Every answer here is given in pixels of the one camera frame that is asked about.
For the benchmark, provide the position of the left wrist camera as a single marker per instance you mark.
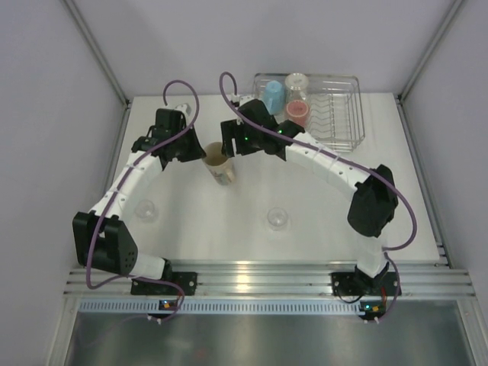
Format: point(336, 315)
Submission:
point(184, 108)

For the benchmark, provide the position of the white floral mug orange inside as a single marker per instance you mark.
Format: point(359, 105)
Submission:
point(296, 86)

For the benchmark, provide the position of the beige coral pattern mug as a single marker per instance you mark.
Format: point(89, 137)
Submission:
point(219, 166)

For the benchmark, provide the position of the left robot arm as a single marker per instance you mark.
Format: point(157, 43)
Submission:
point(102, 237)

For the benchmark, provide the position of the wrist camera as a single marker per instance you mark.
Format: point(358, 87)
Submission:
point(184, 108)
point(238, 100)

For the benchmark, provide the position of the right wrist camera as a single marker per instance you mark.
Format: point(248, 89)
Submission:
point(238, 100)

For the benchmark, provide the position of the light blue mug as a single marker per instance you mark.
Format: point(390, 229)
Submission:
point(274, 97)

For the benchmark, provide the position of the perforated cable duct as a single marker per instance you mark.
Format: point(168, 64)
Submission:
point(223, 307)

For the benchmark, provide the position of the metal wire dish rack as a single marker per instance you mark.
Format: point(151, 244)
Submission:
point(336, 113)

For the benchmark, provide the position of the pink ghost pattern mug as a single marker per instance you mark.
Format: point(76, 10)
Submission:
point(297, 111)

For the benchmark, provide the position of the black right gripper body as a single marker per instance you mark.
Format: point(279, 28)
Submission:
point(250, 142)

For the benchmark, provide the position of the clear plastic cup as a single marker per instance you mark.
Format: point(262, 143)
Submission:
point(146, 211)
point(277, 219)

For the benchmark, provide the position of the aluminium mounting rail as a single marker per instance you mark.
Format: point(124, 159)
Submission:
point(245, 279)

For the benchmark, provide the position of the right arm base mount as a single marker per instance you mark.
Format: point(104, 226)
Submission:
point(347, 287)

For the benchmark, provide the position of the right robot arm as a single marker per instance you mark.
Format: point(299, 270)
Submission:
point(371, 192)

